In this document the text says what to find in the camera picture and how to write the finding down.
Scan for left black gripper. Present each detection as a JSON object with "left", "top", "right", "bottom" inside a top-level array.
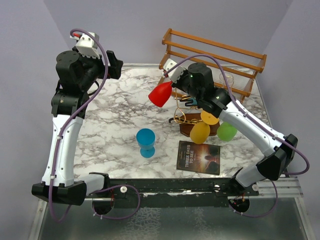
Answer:
[{"left": 73, "top": 46, "right": 123, "bottom": 91}]

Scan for dark book three days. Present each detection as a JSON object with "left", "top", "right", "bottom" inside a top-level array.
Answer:
[{"left": 176, "top": 141, "right": 221, "bottom": 175}]

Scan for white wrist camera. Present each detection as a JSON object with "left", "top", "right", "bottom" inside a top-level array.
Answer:
[
  {"left": 70, "top": 33, "right": 101, "bottom": 60},
  {"left": 162, "top": 58, "right": 186, "bottom": 84}
]

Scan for black metal base rail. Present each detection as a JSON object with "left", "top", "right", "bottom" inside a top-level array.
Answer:
[{"left": 85, "top": 177, "right": 259, "bottom": 209}]

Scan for yellow plastic wine glass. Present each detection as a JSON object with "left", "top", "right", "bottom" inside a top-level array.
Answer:
[{"left": 190, "top": 110, "right": 220, "bottom": 144}]

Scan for clear wine glass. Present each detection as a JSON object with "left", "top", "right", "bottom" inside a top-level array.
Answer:
[{"left": 218, "top": 72, "right": 236, "bottom": 88}]

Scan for wooden two-tier shelf rack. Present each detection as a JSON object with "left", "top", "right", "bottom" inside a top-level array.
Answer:
[{"left": 158, "top": 28, "right": 267, "bottom": 102}]

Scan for green plastic wine glass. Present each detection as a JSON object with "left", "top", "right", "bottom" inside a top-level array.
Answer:
[{"left": 216, "top": 122, "right": 238, "bottom": 142}]

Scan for red plastic wine glass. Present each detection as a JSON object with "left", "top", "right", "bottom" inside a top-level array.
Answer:
[{"left": 148, "top": 81, "right": 172, "bottom": 108}]

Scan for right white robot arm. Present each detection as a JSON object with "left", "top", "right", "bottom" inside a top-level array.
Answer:
[{"left": 148, "top": 57, "right": 298, "bottom": 196}]

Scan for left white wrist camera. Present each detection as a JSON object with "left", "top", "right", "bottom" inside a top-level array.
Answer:
[{"left": 70, "top": 33, "right": 101, "bottom": 60}]

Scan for gold wire wine glass rack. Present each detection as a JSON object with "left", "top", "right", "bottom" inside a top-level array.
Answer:
[{"left": 168, "top": 88, "right": 202, "bottom": 137}]

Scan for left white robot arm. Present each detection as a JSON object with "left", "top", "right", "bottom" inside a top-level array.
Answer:
[{"left": 31, "top": 49, "right": 105, "bottom": 206}]

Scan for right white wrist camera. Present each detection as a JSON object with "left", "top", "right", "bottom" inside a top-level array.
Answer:
[{"left": 162, "top": 58, "right": 186, "bottom": 84}]

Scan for light blue plastic wine glass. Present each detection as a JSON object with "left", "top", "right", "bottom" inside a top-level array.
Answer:
[{"left": 189, "top": 98, "right": 198, "bottom": 106}]

